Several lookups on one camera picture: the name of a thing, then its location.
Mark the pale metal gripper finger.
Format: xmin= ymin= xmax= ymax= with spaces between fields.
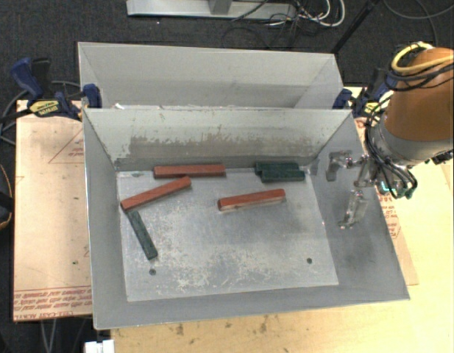
xmin=338 ymin=189 xmax=369 ymax=231
xmin=326 ymin=150 xmax=357 ymax=182

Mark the dark green flat block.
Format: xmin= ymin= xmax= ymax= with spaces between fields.
xmin=254 ymin=162 xmax=299 ymax=177
xmin=126 ymin=210 xmax=159 ymax=261
xmin=260 ymin=170 xmax=306 ymax=184

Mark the red-brown flat block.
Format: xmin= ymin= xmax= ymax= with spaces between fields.
xmin=153 ymin=164 xmax=227 ymax=179
xmin=216 ymin=188 xmax=287 ymax=213
xmin=119 ymin=176 xmax=193 ymax=213

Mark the grey metal bin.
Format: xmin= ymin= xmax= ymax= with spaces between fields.
xmin=77 ymin=41 xmax=411 ymax=331

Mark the brown cardboard board, red print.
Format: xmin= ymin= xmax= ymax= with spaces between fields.
xmin=13 ymin=99 xmax=421 ymax=323

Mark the black cylinder on white bracket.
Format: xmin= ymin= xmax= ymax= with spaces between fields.
xmin=430 ymin=151 xmax=454 ymax=165

